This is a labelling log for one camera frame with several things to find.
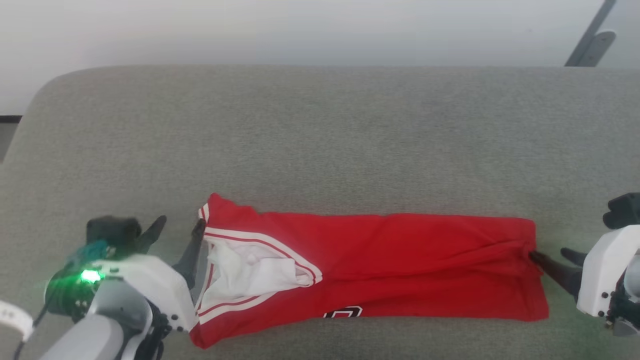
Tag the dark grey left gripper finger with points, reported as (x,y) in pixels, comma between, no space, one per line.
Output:
(192,257)
(150,235)

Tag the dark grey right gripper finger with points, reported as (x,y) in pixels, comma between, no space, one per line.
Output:
(557,275)
(575,256)

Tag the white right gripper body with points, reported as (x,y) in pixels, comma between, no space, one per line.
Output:
(607,270)

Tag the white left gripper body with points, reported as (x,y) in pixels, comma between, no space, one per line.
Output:
(150,280)

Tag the red white basketball jersey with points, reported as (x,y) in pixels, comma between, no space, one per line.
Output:
(400,260)

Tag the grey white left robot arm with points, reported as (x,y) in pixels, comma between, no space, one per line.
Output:
(100,330)

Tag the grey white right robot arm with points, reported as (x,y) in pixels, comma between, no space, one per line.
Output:
(629,305)

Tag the grey metal pole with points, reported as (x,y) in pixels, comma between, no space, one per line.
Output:
(592,30)

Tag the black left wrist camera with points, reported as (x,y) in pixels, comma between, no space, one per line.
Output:
(112,231)

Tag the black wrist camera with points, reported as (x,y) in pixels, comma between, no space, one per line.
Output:
(112,231)
(624,210)

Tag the teal camera connector plug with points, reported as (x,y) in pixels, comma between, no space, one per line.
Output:
(90,251)

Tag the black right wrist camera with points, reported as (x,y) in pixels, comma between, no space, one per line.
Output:
(624,210)

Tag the grey metal pole bracket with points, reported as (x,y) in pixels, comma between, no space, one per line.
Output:
(599,49)

